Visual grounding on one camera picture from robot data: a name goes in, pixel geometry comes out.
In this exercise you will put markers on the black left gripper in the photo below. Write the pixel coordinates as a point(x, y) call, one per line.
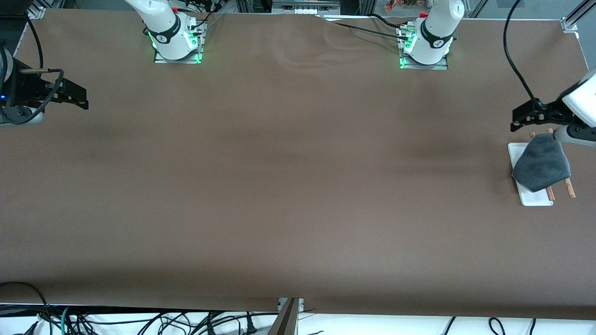
point(545, 113)

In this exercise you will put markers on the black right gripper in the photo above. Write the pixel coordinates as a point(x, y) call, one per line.
point(24, 88)

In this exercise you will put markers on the grey and pink towel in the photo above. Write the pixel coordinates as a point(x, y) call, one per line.
point(542, 163)

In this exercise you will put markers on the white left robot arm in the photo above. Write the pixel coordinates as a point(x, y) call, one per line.
point(435, 28)

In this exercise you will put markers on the white rack with wooden bars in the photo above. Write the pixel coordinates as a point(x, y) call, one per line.
point(535, 197)

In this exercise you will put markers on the orange objects pile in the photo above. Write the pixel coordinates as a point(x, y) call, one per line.
point(405, 5)

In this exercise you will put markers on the white power strip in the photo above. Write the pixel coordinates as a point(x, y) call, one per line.
point(305, 9)

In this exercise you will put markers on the brown table cover sheet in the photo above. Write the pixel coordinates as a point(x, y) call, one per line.
point(298, 242)

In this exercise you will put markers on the black power plug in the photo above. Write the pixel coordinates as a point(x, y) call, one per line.
point(251, 327)

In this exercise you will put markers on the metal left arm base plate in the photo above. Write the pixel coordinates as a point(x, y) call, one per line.
point(423, 66)

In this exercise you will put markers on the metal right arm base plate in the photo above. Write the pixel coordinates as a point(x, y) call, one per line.
point(179, 59)

